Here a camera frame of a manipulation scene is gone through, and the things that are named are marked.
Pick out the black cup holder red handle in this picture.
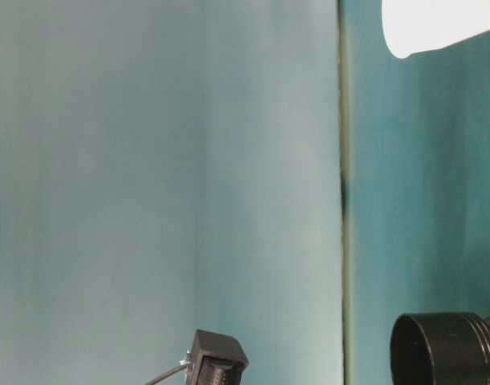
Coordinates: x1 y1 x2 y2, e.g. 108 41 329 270
390 311 490 385

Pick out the blue-green table cloth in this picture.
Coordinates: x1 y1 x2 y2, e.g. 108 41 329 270
340 0 490 385

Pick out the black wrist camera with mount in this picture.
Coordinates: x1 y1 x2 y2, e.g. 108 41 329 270
186 328 250 385

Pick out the thin black camera cable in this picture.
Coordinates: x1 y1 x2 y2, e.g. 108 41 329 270
144 359 189 385

